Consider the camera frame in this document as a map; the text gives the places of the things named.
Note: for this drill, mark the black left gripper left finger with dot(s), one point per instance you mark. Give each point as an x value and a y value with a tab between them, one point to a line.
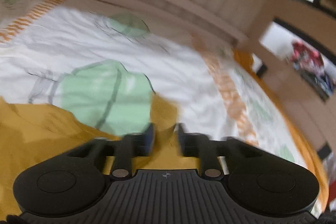
123	151

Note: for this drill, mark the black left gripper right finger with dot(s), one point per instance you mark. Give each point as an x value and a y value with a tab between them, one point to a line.
209	152

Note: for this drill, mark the mustard yellow knit garment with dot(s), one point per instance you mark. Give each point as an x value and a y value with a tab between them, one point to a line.
31	134

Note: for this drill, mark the mustard yellow fitted sheet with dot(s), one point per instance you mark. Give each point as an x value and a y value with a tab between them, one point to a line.
310	156

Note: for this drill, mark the white jellyfish print duvet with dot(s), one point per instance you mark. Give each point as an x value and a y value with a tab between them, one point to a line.
103	64

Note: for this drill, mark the red and black wall picture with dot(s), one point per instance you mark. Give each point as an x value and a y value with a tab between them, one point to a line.
310	65

